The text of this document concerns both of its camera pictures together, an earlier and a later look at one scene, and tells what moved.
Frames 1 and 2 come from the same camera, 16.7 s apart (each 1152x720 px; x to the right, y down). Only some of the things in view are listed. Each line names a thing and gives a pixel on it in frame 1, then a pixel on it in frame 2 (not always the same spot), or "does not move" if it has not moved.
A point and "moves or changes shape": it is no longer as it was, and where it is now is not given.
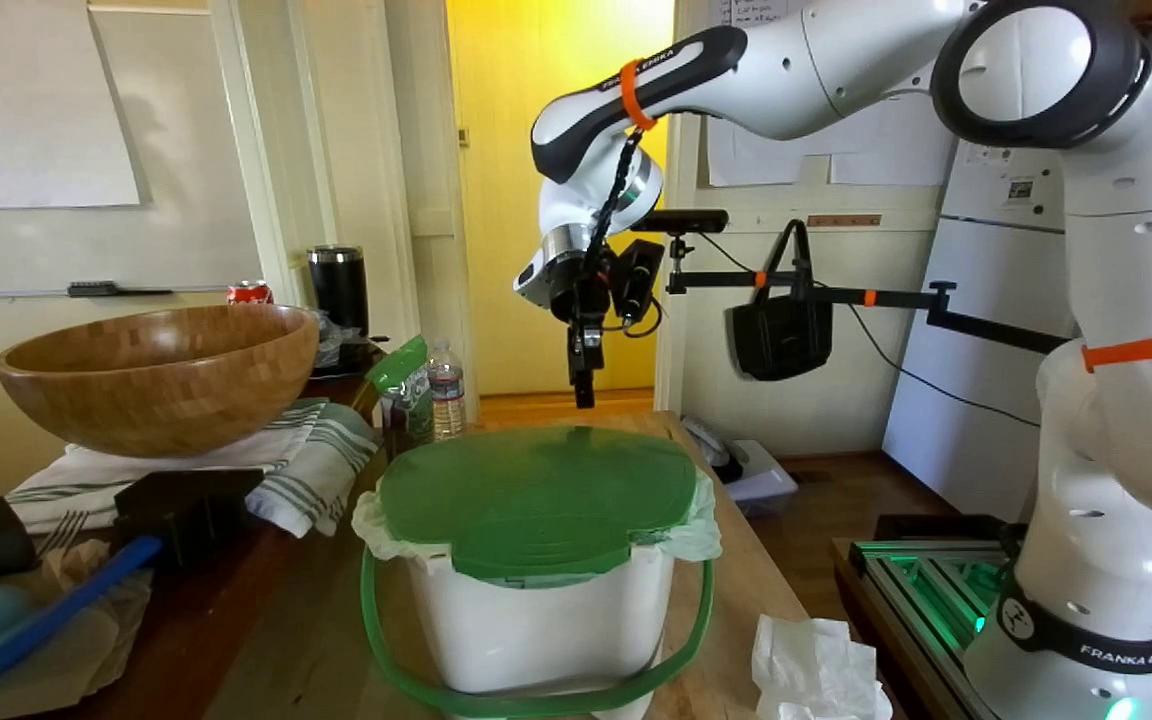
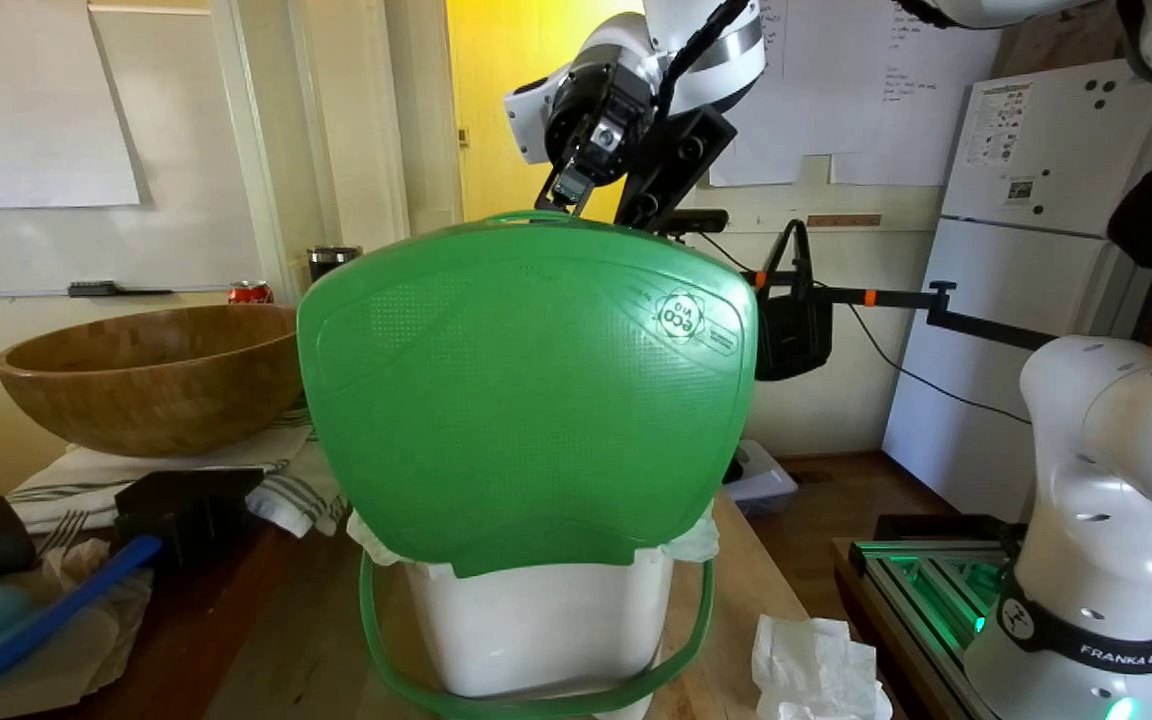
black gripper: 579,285 → 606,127
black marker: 107,289 does not move
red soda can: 251,295 does not move
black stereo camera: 676,223 does not move
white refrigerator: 970,404 does not move
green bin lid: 537,504 moves or changes shape
